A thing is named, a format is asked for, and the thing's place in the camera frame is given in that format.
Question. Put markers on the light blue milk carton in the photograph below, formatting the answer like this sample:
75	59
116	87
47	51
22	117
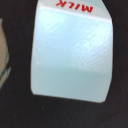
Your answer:
72	50

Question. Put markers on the yellow butter box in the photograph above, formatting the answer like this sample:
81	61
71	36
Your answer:
4	57

